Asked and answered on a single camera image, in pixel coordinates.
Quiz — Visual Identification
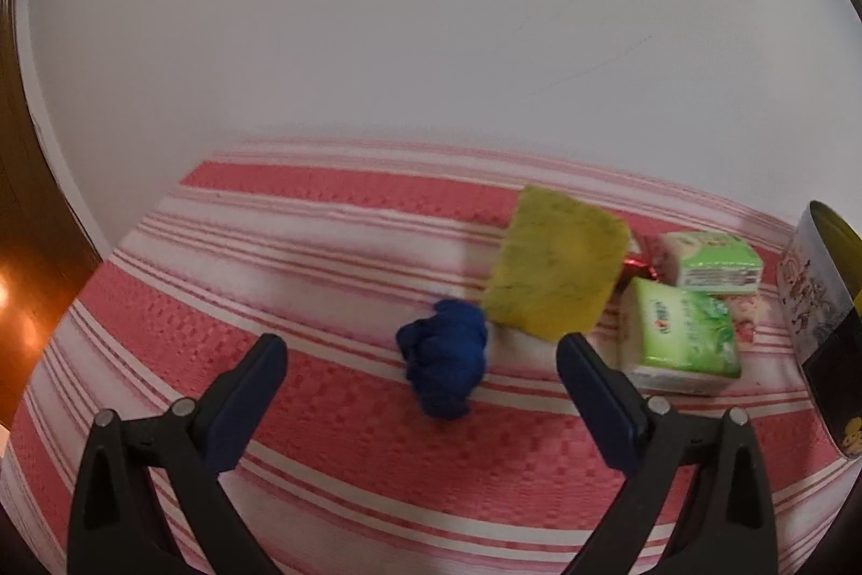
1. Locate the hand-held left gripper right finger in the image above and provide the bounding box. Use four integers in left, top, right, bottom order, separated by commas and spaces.
555, 332, 778, 575

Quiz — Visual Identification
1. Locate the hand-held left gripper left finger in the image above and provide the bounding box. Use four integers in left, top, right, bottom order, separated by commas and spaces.
67, 334, 288, 575

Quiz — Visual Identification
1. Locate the green tissue pack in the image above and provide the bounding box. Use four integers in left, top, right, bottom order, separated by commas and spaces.
620, 277, 743, 397
658, 231, 765, 296

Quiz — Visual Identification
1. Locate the red candy packet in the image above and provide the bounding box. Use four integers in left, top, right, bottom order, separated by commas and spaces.
620, 234, 664, 286

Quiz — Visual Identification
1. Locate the yellow-green scouring pad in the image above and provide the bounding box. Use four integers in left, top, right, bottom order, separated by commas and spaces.
481, 185, 632, 343

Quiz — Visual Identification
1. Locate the blue cloth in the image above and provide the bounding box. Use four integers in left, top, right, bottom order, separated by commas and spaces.
396, 299, 489, 420

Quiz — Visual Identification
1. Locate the pink floral tissue pack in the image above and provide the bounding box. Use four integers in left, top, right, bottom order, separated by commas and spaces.
717, 293, 765, 347

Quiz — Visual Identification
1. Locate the round metal tin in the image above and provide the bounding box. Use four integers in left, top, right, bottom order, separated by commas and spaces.
776, 201, 862, 461

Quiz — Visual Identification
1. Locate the pink striped cloth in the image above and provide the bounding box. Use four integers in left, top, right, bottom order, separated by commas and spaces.
0, 137, 862, 575

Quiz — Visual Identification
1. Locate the wooden door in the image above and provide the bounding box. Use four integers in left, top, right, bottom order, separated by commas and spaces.
0, 0, 103, 434

